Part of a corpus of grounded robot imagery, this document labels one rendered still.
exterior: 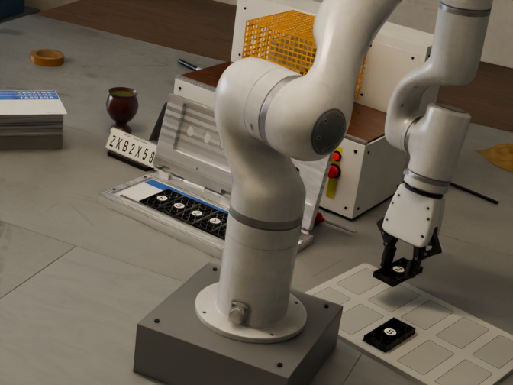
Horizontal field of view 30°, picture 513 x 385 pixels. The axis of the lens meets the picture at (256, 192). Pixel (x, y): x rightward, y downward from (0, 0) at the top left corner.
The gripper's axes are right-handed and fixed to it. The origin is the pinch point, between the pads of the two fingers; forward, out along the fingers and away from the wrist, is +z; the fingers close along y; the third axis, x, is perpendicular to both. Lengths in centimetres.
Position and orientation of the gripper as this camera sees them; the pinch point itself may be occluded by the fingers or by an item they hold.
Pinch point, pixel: (399, 263)
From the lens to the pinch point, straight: 188.0
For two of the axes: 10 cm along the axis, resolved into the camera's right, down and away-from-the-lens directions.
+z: -2.6, 9.3, 2.6
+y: 7.2, 3.6, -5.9
